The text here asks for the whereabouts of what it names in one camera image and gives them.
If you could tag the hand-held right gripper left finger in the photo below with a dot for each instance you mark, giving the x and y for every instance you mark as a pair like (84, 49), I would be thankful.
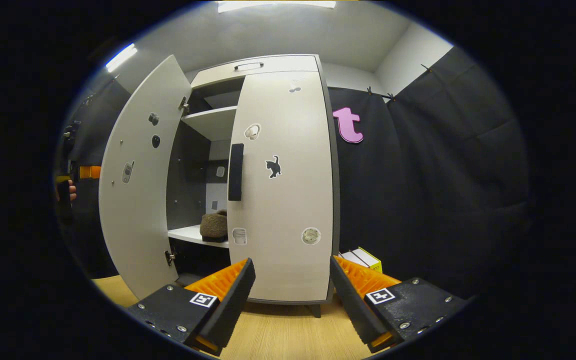
(230, 305)

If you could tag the narrow ceiling light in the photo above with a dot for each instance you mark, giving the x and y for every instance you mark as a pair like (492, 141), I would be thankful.
(121, 57)

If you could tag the yellow cover book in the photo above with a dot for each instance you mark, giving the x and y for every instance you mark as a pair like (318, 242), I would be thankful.
(373, 262)

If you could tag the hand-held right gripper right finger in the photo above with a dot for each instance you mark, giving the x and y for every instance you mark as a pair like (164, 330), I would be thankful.
(350, 305)

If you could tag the brown fuzzy shoe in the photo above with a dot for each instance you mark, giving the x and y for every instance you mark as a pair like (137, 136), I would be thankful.
(214, 226)

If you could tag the white cabinet door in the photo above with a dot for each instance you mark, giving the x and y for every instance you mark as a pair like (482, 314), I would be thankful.
(138, 225)
(288, 210)

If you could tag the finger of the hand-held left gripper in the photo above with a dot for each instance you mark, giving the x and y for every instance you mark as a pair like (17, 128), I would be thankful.
(90, 172)

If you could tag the wide ceiling light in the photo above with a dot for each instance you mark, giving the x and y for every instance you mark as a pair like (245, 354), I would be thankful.
(275, 5)

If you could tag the white shoe cabinet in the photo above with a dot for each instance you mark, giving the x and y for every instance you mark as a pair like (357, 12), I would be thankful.
(268, 64)

